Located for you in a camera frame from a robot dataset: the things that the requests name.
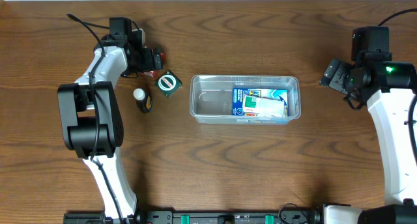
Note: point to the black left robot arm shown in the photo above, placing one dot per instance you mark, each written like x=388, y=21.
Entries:
x=92, y=123

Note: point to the white green Panadol box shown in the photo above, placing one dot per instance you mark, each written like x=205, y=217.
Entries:
x=263, y=106

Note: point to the blue Kool Fever box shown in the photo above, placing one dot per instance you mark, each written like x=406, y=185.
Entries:
x=271, y=94

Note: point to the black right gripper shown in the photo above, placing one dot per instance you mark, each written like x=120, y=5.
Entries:
x=337, y=75

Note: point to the clear plastic container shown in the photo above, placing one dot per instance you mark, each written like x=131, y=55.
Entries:
x=211, y=98

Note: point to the green Zam-Buk box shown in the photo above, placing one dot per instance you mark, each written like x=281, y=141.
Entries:
x=168, y=83

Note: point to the dark bottle white cap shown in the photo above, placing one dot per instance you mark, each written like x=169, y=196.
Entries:
x=143, y=100

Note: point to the red medicine box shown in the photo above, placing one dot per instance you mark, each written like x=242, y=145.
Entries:
x=154, y=73

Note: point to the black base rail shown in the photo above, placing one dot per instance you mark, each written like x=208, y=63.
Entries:
x=287, y=215

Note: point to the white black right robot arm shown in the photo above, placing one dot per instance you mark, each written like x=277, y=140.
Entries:
x=394, y=116

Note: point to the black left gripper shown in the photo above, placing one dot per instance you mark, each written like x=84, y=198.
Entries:
x=150, y=60

